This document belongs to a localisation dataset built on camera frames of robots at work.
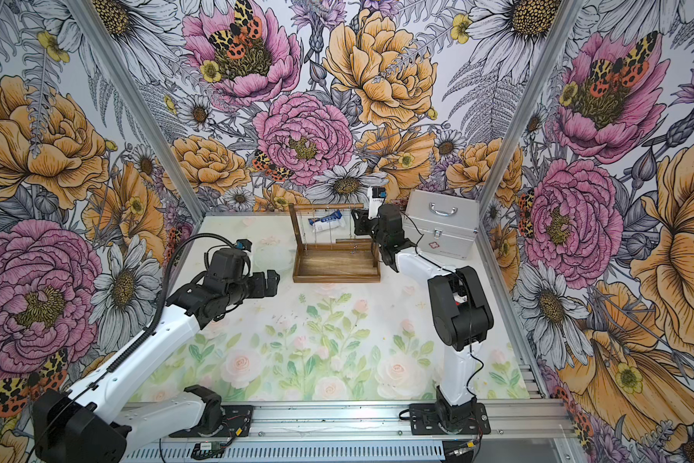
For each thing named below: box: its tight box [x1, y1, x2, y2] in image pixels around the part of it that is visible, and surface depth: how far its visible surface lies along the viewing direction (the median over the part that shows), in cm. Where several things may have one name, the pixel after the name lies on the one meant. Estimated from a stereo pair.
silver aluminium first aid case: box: [402, 189, 481, 261], surface depth 103 cm
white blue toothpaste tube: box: [308, 209, 347, 233], surface depth 118 cm
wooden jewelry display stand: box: [288, 202, 381, 284], surface depth 108 cm
